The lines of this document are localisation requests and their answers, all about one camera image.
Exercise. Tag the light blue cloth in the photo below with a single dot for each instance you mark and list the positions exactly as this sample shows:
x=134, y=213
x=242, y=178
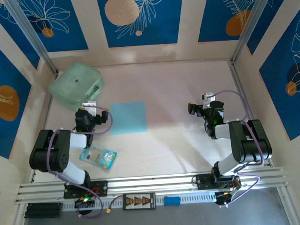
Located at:
x=128, y=118

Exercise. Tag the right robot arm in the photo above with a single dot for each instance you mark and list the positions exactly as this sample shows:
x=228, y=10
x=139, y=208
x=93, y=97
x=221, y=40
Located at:
x=251, y=143

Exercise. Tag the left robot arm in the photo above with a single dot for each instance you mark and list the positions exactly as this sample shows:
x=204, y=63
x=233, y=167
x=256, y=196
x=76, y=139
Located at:
x=54, y=151

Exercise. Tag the blue snack packet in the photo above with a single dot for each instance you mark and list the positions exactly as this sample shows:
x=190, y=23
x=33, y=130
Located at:
x=99, y=157

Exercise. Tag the mint green zipper pouch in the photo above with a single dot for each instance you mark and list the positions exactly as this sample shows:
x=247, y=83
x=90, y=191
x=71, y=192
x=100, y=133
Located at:
x=75, y=86

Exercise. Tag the circuit board with green light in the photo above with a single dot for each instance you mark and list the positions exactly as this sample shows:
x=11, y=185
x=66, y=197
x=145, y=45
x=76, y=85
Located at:
x=84, y=200

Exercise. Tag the black power distribution board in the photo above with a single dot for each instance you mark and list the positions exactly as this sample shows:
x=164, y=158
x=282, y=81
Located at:
x=139, y=201

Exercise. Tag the blue foam block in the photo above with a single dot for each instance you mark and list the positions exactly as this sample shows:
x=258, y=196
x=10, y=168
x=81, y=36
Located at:
x=171, y=200

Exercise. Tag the black ribbed block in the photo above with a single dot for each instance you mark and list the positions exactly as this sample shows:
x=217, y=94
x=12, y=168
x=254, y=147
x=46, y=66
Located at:
x=43, y=210

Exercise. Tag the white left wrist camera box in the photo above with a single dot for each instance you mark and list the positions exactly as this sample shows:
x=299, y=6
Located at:
x=89, y=106

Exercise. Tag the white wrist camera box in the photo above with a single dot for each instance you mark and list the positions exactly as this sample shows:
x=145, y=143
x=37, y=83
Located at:
x=209, y=98
x=89, y=106

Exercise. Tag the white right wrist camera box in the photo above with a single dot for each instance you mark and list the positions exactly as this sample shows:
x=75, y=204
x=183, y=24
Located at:
x=209, y=98

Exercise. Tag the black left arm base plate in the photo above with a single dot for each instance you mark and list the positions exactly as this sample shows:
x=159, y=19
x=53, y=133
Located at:
x=102, y=188

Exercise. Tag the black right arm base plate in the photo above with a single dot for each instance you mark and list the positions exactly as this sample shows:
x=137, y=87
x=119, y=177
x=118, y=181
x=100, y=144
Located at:
x=202, y=182

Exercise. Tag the aluminium mounting rail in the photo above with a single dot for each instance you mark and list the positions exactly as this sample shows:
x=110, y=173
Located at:
x=155, y=182

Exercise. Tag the aluminium frame post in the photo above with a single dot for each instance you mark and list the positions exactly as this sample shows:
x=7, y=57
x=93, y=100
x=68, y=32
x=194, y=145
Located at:
x=33, y=35
x=249, y=26

